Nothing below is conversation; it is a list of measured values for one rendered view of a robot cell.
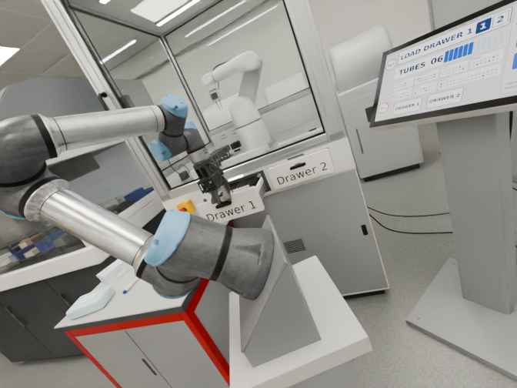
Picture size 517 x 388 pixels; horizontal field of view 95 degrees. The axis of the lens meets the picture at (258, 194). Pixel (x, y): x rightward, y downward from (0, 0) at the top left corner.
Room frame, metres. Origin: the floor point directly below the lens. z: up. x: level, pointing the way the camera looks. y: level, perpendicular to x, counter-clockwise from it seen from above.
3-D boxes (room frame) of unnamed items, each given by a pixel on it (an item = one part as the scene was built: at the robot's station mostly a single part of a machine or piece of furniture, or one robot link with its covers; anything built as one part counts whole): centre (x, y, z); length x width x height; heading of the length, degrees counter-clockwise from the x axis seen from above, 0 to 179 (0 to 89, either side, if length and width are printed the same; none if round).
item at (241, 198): (0.98, 0.14, 0.87); 0.29 x 0.02 x 0.11; 71
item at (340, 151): (1.61, -0.12, 0.87); 1.02 x 0.95 x 0.14; 71
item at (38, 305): (2.07, 1.59, 0.89); 1.86 x 1.21 x 1.78; 71
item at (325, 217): (1.60, -0.13, 0.40); 1.03 x 0.95 x 0.80; 71
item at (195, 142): (0.94, 0.15, 1.20); 0.09 x 0.08 x 0.11; 137
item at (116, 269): (1.06, 0.77, 0.79); 0.13 x 0.09 x 0.05; 141
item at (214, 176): (0.94, 0.15, 1.04); 0.09 x 0.08 x 0.12; 161
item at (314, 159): (1.06, -0.22, 0.87); 0.29 x 0.02 x 0.11; 71
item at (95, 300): (0.87, 0.79, 0.78); 0.15 x 0.10 x 0.04; 84
